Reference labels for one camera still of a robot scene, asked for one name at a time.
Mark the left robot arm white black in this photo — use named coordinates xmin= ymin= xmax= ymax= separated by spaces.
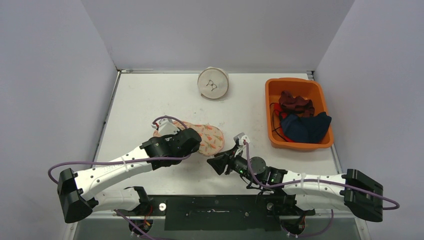
xmin=57 ymin=128 xmax=202 ymax=224

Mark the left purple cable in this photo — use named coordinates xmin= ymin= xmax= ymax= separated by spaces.
xmin=47 ymin=115 xmax=200 ymax=240

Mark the orange plastic bin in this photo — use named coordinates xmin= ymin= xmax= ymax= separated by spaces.
xmin=264 ymin=77 xmax=334 ymax=151

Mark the maroon garment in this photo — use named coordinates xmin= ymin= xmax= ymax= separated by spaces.
xmin=278 ymin=90 xmax=315 ymax=118

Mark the round white mesh laundry bag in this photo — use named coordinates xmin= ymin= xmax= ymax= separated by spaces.
xmin=197 ymin=67 xmax=230 ymax=100

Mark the purple cable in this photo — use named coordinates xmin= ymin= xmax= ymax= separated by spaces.
xmin=47 ymin=115 xmax=200 ymax=240
xmin=243 ymin=139 xmax=401 ymax=238

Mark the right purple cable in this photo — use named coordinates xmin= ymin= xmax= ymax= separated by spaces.
xmin=243 ymin=139 xmax=401 ymax=238

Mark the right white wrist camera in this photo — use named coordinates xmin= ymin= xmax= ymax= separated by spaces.
xmin=233 ymin=132 xmax=251 ymax=156

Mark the navy blue garment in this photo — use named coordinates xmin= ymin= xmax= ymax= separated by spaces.
xmin=279 ymin=112 xmax=332 ymax=144

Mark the floral mesh laundry bag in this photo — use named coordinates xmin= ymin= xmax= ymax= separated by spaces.
xmin=172 ymin=120 xmax=225 ymax=157

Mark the red black strappy garment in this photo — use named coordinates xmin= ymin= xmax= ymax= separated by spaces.
xmin=269 ymin=102 xmax=294 ymax=143

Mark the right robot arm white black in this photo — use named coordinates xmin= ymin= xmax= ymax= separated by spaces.
xmin=206 ymin=150 xmax=384 ymax=223

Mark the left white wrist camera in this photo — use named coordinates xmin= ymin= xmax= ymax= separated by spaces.
xmin=152 ymin=118 xmax=180 ymax=137

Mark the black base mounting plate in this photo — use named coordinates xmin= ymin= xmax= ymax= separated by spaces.
xmin=121 ymin=194 xmax=315 ymax=231

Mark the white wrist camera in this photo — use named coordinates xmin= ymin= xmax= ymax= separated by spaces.
xmin=152 ymin=118 xmax=180 ymax=137
xmin=233 ymin=132 xmax=251 ymax=156

